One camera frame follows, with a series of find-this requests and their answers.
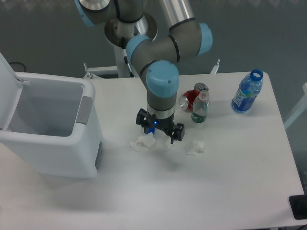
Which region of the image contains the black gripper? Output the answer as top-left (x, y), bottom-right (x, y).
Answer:
top-left (136, 108), bottom-right (185, 144)

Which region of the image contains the paper ball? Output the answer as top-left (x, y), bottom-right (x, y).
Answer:
top-left (187, 140), bottom-right (205, 155)
top-left (130, 133), bottom-right (156, 152)
top-left (163, 136), bottom-right (173, 151)

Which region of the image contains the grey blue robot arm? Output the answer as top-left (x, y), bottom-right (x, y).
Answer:
top-left (75, 0), bottom-right (213, 141)

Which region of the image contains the blue bottle cap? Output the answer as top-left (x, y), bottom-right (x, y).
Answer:
top-left (147, 127), bottom-right (155, 134)

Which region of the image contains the crushed red soda can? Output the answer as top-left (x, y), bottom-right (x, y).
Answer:
top-left (179, 82), bottom-right (209, 112)

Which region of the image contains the clear green label bottle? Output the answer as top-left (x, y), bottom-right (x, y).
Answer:
top-left (191, 90), bottom-right (210, 123)

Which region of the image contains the blue plastic bottle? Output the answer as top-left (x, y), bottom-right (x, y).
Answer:
top-left (231, 69), bottom-right (263, 114)

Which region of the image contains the white trash bin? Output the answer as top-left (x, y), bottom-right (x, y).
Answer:
top-left (0, 57), bottom-right (103, 178)

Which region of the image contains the black device at edge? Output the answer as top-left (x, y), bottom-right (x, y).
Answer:
top-left (289, 195), bottom-right (307, 220)

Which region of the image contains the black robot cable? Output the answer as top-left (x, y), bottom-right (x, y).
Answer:
top-left (121, 37), bottom-right (134, 77)

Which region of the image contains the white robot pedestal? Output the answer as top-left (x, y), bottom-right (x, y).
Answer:
top-left (105, 12), bottom-right (158, 78)

